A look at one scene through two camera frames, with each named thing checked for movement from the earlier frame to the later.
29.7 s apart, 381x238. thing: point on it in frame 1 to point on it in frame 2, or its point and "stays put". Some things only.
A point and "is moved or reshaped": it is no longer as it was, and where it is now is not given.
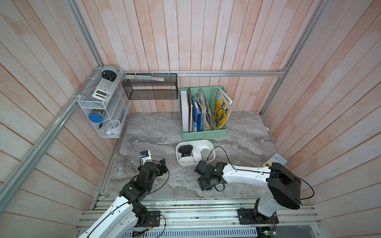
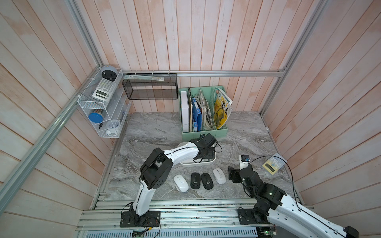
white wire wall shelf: (106, 103) stays put
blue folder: (197, 117) stays put
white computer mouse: (197, 156) is moved or reshaped
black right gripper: (202, 184) to (236, 173)
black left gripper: (159, 171) to (211, 154)
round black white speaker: (108, 72) stays put
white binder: (185, 111) stays put
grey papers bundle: (207, 119) stays put
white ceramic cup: (112, 126) stays put
